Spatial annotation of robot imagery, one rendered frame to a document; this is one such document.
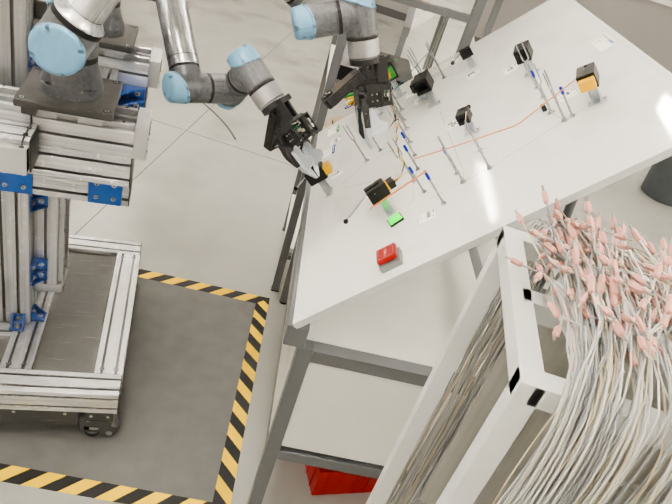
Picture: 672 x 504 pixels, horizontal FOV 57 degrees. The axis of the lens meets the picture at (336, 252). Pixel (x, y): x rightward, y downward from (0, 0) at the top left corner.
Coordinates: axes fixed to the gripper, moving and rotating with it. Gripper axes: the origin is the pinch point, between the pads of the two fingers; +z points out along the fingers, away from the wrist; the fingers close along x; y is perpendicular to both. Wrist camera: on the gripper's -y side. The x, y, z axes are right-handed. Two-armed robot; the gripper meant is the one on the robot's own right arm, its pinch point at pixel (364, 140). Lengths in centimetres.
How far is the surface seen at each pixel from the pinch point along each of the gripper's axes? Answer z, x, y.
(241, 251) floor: 93, 141, -44
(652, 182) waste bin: 182, 307, 305
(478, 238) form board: 15.6, -33.3, 16.7
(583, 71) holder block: -11, -11, 52
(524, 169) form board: 7.5, -19.3, 33.6
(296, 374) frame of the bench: 52, -20, -28
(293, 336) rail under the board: 39, -21, -27
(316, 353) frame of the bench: 45, -22, -22
